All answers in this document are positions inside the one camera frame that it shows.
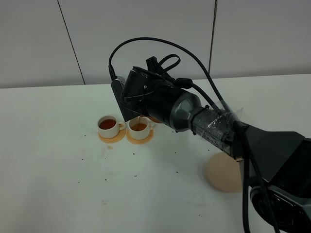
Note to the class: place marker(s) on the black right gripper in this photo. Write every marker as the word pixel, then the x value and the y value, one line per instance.
pixel 132 107

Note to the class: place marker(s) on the brown clay teapot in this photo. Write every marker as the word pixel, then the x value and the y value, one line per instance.
pixel 151 119

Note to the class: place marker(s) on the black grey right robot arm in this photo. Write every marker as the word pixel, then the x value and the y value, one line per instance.
pixel 276 173

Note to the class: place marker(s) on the beige round teapot coaster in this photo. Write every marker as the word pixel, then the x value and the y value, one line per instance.
pixel 223 173

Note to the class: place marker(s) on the right white teacup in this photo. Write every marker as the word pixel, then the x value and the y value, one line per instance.
pixel 140 127

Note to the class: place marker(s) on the white teacup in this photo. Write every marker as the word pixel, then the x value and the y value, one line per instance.
pixel 110 126
pixel 140 127

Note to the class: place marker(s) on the left orange cup coaster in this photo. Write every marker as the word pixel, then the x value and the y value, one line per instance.
pixel 115 139

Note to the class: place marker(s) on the orange cup coaster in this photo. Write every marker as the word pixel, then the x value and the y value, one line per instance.
pixel 115 139
pixel 139 142

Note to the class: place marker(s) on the left white teacup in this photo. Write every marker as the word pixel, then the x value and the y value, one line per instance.
pixel 110 126

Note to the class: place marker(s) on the right orange cup coaster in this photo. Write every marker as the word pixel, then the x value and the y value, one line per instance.
pixel 139 142

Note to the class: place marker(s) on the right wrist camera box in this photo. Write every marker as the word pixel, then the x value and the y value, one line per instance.
pixel 117 87

